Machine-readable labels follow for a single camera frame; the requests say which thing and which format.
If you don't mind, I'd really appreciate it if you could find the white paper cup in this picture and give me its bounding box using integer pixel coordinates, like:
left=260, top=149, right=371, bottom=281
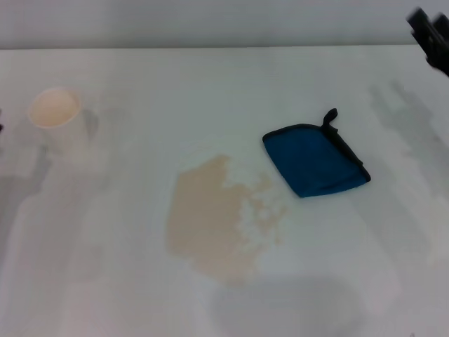
left=27, top=86, right=91, bottom=163

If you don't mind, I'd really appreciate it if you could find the blue rag with black trim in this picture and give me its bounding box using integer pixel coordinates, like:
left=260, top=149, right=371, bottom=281
left=262, top=107, right=372, bottom=199

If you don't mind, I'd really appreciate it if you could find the brown water stain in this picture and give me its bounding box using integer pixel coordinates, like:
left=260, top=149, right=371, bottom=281
left=164, top=154, right=289, bottom=287

